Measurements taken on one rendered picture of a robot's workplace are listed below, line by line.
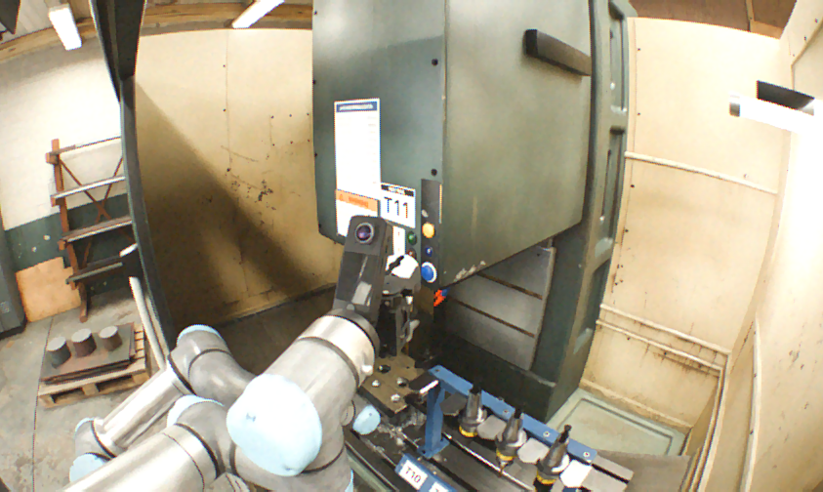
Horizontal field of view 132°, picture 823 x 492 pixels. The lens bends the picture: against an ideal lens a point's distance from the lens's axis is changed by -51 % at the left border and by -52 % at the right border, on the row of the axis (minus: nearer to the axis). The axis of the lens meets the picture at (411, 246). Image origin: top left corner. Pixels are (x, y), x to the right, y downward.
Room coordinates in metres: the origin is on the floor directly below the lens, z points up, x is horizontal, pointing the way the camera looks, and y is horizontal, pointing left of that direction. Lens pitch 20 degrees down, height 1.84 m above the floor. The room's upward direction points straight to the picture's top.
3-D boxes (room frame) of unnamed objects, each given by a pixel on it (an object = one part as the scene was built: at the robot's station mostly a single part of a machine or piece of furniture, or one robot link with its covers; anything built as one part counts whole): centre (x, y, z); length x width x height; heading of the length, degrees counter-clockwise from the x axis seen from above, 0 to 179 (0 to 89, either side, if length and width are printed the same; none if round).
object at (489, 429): (0.55, -0.17, 1.21); 0.07 x 0.05 x 0.01; 133
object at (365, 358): (0.29, 0.07, 1.62); 0.08 x 0.05 x 0.08; 73
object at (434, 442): (0.75, -0.07, 1.05); 0.10 x 0.05 x 0.30; 133
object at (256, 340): (1.47, 0.47, 0.75); 0.89 x 0.67 x 0.26; 133
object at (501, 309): (1.28, -0.31, 1.16); 0.48 x 0.05 x 0.51; 43
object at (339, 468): (0.22, 0.11, 1.51); 0.11 x 0.08 x 0.11; 77
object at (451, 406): (0.63, -0.10, 1.21); 0.07 x 0.05 x 0.01; 133
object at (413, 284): (0.42, 0.01, 1.63); 0.09 x 0.05 x 0.02; 163
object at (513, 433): (0.51, -0.21, 1.26); 0.04 x 0.04 x 0.07
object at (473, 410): (0.59, -0.14, 1.26); 0.04 x 0.04 x 0.07
